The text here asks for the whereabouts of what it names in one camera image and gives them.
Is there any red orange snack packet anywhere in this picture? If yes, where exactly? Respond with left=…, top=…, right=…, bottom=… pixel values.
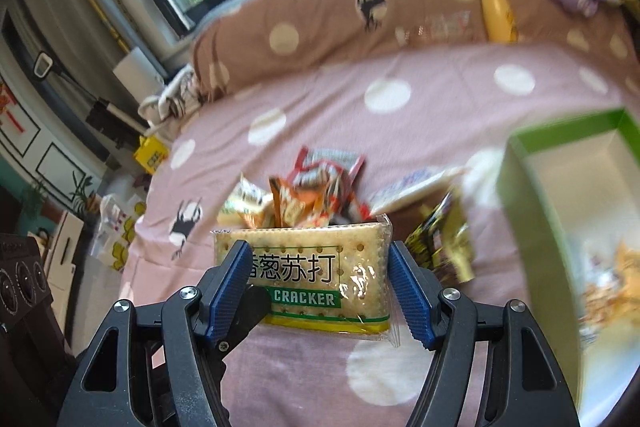
left=300, top=167, right=373, bottom=229

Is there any red white snack packet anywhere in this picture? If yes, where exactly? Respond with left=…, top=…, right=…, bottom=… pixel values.
left=294, top=147, right=366, bottom=188

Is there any black yellow snack packet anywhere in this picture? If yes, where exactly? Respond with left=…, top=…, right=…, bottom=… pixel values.
left=404, top=191, right=476, bottom=284

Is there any white blue snack packet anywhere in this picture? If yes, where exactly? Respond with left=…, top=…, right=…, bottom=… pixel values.
left=370, top=166, right=467, bottom=212

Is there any pink dotted bedsheet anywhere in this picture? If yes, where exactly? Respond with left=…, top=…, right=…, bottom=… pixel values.
left=117, top=41, right=640, bottom=427

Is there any yellow bag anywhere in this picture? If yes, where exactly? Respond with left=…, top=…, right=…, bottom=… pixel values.
left=132, top=136, right=172, bottom=172

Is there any green cardboard box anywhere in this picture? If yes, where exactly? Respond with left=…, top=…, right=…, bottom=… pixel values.
left=497, top=107, right=640, bottom=413

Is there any potted plant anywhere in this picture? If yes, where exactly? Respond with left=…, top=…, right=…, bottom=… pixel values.
left=69, top=171, right=103, bottom=214

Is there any black stand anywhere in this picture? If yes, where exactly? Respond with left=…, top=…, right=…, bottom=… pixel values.
left=34, top=52, right=147, bottom=158

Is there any white cabinet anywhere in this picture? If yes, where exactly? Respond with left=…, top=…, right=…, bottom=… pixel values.
left=44, top=211, right=87, bottom=308

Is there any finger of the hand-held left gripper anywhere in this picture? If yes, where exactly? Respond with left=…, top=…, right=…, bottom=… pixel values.
left=214, top=288, right=273, bottom=360

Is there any green label cracker packet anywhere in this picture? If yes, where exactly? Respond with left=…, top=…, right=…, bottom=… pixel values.
left=212, top=214, right=401, bottom=348

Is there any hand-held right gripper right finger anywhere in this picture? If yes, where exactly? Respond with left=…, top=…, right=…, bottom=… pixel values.
left=387, top=239, right=581, bottom=427

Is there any white grey crumpled cloth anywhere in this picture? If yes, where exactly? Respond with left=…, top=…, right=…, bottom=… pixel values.
left=137, top=66, right=202, bottom=134

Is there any white box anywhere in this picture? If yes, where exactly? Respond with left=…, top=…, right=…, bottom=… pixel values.
left=112, top=47, right=167, bottom=104

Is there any white plastic bag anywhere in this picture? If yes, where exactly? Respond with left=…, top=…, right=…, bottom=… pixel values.
left=89, top=194, right=147, bottom=274

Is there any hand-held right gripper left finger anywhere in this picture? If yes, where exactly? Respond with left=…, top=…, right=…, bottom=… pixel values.
left=57, top=239, right=253, bottom=427

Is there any brown dotted quilt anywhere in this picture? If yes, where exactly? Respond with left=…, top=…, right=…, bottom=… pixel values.
left=190, top=0, right=632, bottom=104

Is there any pale yellow snack packet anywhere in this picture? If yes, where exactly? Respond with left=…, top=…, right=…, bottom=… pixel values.
left=219, top=173, right=276, bottom=229

